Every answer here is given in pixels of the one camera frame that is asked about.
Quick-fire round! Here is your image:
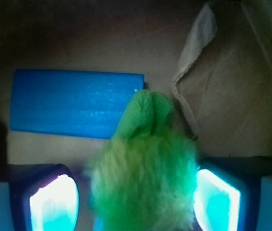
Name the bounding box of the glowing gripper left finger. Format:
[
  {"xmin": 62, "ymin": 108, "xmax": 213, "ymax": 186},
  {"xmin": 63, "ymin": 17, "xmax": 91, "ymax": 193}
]
[{"xmin": 0, "ymin": 164, "xmax": 79, "ymax": 231}]

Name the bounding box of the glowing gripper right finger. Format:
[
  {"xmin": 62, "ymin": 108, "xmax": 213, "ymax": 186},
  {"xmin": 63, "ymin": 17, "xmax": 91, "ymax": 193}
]
[{"xmin": 194, "ymin": 156, "xmax": 272, "ymax": 231}]

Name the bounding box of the green plush animal toy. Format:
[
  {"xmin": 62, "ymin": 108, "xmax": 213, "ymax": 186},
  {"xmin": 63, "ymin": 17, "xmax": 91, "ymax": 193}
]
[{"xmin": 88, "ymin": 90, "xmax": 198, "ymax": 231}]

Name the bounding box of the blue wooden block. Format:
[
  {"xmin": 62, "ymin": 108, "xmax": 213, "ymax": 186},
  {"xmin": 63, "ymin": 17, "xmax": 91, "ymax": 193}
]
[{"xmin": 9, "ymin": 69, "xmax": 144, "ymax": 139}]

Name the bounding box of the brown paper bag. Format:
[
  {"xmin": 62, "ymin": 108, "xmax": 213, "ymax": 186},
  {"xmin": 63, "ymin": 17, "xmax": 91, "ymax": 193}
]
[{"xmin": 0, "ymin": 0, "xmax": 272, "ymax": 172}]

